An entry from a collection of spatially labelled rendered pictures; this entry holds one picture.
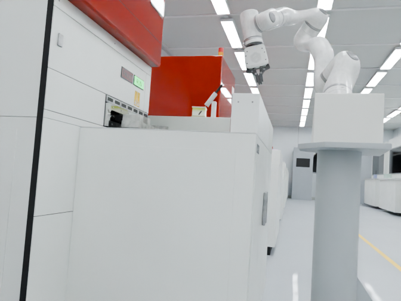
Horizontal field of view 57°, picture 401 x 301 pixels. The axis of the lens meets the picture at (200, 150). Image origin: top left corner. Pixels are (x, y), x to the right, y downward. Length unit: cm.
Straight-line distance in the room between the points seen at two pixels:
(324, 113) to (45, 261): 108
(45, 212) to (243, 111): 71
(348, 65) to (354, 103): 33
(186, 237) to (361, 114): 75
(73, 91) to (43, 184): 34
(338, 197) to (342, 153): 16
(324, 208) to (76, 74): 101
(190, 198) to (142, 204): 17
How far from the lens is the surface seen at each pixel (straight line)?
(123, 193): 129
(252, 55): 169
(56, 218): 132
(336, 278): 147
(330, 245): 145
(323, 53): 190
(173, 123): 189
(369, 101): 145
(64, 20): 135
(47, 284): 134
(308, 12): 206
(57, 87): 128
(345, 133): 142
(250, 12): 175
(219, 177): 118
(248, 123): 124
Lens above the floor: 68
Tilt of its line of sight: 4 degrees up
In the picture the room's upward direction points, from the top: 4 degrees clockwise
